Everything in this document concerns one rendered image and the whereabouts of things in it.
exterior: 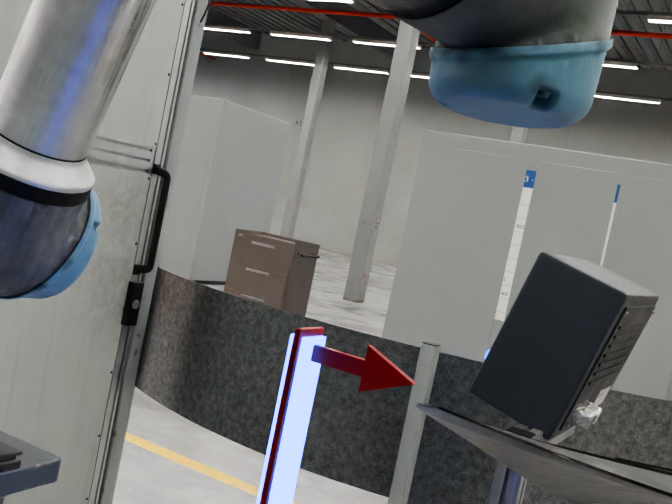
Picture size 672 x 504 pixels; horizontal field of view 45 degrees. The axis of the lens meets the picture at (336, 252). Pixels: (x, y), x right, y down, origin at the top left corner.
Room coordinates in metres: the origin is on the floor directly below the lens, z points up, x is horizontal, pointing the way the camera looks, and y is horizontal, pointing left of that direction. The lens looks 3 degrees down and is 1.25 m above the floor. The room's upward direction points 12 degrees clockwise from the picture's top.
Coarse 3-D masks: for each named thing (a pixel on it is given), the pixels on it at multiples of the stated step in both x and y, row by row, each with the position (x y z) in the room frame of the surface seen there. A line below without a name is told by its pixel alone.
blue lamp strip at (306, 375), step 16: (320, 336) 0.42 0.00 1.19; (304, 352) 0.41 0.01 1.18; (304, 368) 0.41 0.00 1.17; (304, 384) 0.42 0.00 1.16; (304, 400) 0.42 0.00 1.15; (288, 416) 0.41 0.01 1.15; (304, 416) 0.42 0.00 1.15; (288, 432) 0.41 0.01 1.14; (304, 432) 0.42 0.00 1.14; (288, 448) 0.41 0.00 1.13; (288, 464) 0.42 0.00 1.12; (288, 480) 0.42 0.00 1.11; (272, 496) 0.41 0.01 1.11; (288, 496) 0.42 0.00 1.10
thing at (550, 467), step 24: (432, 408) 0.29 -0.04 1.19; (456, 432) 0.36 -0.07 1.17; (480, 432) 0.29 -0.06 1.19; (504, 432) 0.29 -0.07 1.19; (504, 456) 0.40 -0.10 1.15; (528, 456) 0.37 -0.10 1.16; (552, 456) 0.27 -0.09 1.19; (576, 456) 0.28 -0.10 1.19; (600, 456) 0.33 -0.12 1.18; (552, 480) 0.43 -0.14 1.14; (576, 480) 0.41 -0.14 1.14; (600, 480) 0.40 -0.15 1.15; (624, 480) 0.27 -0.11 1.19; (648, 480) 0.27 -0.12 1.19
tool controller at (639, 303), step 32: (544, 256) 0.94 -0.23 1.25; (544, 288) 0.94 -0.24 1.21; (576, 288) 0.92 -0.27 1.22; (608, 288) 0.90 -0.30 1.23; (640, 288) 1.07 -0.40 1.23; (512, 320) 0.95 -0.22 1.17; (544, 320) 0.93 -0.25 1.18; (576, 320) 0.92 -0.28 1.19; (608, 320) 0.90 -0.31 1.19; (640, 320) 1.04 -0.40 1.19; (512, 352) 0.95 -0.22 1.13; (544, 352) 0.93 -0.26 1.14; (576, 352) 0.91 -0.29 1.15; (608, 352) 0.94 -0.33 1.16; (480, 384) 0.96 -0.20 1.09; (512, 384) 0.94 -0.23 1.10; (544, 384) 0.92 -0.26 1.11; (576, 384) 0.91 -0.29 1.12; (608, 384) 1.08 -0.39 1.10; (512, 416) 0.94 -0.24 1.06; (544, 416) 0.92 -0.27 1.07; (576, 416) 0.94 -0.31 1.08
